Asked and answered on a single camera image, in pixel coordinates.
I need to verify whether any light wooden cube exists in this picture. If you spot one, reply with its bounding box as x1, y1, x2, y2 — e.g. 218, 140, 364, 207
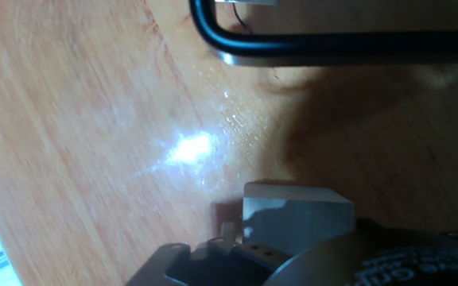
242, 180, 356, 257

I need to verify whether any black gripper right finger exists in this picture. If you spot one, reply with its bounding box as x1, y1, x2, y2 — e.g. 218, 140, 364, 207
355, 217, 390, 236

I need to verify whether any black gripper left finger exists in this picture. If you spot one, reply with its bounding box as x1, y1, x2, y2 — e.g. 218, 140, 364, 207
125, 200, 293, 286

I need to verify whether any white drawer with black handle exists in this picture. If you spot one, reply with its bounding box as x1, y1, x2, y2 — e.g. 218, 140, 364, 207
188, 0, 458, 68

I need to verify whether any glossy orange wooden board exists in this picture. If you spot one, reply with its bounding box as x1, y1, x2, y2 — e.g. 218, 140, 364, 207
0, 0, 458, 286

